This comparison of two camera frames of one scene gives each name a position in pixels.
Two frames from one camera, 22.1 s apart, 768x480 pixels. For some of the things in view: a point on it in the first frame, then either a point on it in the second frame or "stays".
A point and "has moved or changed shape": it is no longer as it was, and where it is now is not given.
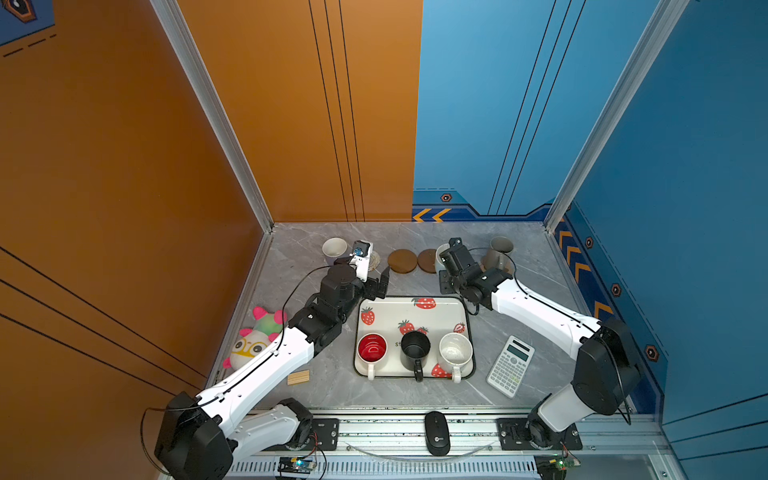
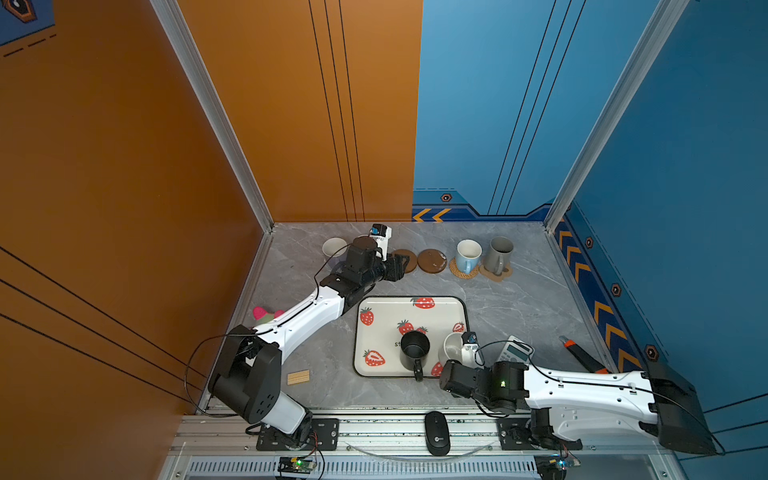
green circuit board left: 301,464 stays
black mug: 414,350 stays
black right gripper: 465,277 -> 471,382
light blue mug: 439,250 has moved or changed shape
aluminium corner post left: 182,36 stays
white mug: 455,350 stays
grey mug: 498,255 stays
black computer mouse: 437,435 stays
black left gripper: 371,292 -> 395,271
